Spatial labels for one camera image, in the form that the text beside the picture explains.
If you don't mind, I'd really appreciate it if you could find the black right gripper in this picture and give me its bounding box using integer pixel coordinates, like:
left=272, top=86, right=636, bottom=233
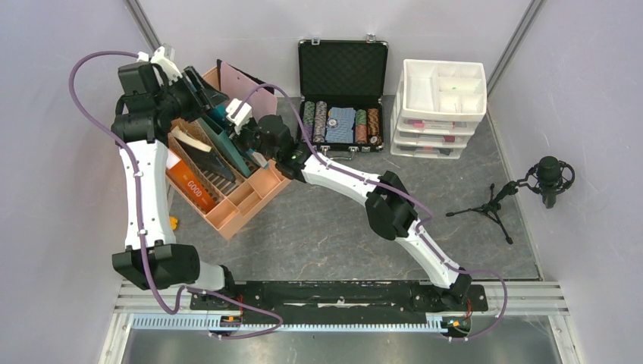
left=219, top=121, right=278, bottom=165

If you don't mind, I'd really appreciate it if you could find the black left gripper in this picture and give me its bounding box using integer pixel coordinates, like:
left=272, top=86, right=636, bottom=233
left=155, top=65, right=231, bottom=123

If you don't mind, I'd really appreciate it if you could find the pink clipboard with paper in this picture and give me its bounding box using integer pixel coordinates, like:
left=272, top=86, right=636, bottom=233
left=217, top=59, right=278, bottom=121

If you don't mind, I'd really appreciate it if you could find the Nineteen Eighty-Four dark book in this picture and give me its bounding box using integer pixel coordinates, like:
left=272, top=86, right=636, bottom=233
left=171, top=127, right=236, bottom=182

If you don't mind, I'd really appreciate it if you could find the peach plastic file organizer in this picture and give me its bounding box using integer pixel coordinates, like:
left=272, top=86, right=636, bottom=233
left=165, top=66, right=293, bottom=241

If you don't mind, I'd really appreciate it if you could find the orange Good Morning book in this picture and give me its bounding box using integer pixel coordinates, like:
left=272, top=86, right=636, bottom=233
left=165, top=149, right=218, bottom=215

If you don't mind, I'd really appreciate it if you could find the white drawer organizer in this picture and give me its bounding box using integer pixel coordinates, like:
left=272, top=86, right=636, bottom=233
left=390, top=59, right=488, bottom=160

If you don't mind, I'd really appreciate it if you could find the blue plastic folder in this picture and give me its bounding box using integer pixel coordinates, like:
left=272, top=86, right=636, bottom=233
left=209, top=105, right=268, bottom=169

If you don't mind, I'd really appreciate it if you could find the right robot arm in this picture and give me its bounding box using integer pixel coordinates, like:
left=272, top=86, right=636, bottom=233
left=238, top=115, right=472, bottom=309

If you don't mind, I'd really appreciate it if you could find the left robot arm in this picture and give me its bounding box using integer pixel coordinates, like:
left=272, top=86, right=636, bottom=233
left=111, top=61, right=238, bottom=309

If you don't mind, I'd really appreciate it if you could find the teal folder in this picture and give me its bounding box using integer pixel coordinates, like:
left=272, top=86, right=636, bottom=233
left=197, top=116, right=251, bottom=177

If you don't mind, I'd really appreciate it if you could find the black poker chip case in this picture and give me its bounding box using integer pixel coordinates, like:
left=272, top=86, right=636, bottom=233
left=297, top=35, right=389, bottom=153

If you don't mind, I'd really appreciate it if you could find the black microphone on tripod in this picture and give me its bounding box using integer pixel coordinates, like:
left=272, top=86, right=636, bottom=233
left=445, top=155, right=576, bottom=245

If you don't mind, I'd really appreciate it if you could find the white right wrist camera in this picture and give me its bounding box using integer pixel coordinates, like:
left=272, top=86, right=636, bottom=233
left=226, top=99, right=252, bottom=134

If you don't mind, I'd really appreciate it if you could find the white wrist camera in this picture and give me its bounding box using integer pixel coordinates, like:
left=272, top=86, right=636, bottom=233
left=226, top=99, right=252, bottom=134
left=136, top=43, right=182, bottom=84

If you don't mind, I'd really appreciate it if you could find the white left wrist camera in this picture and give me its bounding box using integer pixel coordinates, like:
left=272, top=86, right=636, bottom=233
left=136, top=43, right=182, bottom=84

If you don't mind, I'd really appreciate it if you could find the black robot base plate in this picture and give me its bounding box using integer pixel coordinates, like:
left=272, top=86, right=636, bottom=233
left=218, top=281, right=489, bottom=312

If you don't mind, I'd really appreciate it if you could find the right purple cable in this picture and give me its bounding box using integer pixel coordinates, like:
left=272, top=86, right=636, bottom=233
left=240, top=83, right=509, bottom=343

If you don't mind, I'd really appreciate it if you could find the aluminium slotted rail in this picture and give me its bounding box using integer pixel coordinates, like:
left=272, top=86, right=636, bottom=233
left=132, top=314, right=447, bottom=334

